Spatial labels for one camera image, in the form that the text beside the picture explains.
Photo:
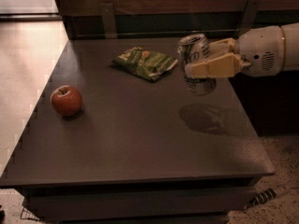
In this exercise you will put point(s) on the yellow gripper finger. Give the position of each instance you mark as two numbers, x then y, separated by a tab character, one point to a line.
221	47
227	65

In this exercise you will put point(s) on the right metal bracket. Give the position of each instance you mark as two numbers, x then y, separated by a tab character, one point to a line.
247	18

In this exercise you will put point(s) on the striped object on floor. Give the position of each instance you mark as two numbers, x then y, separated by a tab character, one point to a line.
267	195

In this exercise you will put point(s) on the left metal bracket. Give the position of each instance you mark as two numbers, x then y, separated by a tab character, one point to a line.
108	19

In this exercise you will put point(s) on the red apple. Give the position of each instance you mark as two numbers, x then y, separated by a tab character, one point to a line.
66	100

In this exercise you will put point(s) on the green chip bag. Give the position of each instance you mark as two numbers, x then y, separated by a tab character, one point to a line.
146	64

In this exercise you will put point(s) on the wooden back panel with rail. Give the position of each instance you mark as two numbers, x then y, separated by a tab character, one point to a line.
167	18

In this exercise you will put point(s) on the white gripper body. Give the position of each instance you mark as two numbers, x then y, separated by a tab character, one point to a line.
260	50

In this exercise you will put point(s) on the metal bracket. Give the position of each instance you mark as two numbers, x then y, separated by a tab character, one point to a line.
108	19
247	18

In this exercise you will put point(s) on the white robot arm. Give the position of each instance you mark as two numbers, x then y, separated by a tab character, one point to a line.
291	47

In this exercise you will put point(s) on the dark table drawer cabinet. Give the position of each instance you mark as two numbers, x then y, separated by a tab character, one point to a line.
155	203

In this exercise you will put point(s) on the silver 7up soda can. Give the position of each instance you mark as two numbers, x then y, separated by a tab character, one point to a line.
191	49

